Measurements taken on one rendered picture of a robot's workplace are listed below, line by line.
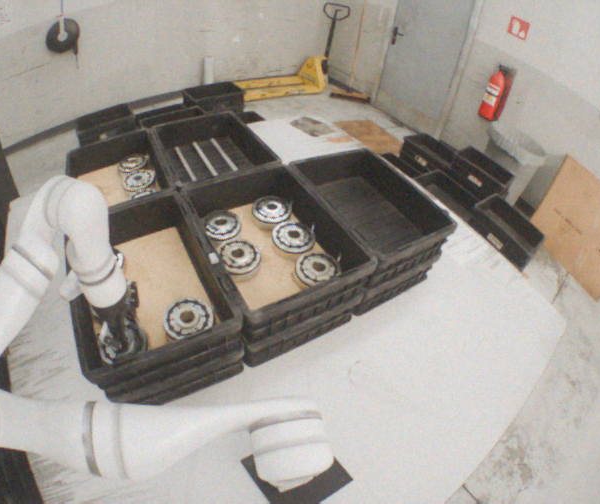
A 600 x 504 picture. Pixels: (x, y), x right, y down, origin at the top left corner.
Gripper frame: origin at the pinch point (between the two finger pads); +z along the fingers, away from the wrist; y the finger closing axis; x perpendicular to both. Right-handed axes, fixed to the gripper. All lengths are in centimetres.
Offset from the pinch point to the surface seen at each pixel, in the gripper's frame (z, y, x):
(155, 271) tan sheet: 2.2, 17.4, 1.7
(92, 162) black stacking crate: -1, 52, 43
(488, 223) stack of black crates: 30, 100, -119
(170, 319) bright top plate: -0.6, 4.9, -7.5
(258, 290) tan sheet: 2.2, 18.0, -22.3
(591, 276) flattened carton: 73, 133, -279
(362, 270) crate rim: -7.7, 19.9, -42.3
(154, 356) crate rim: -7.8, -6.2, -10.1
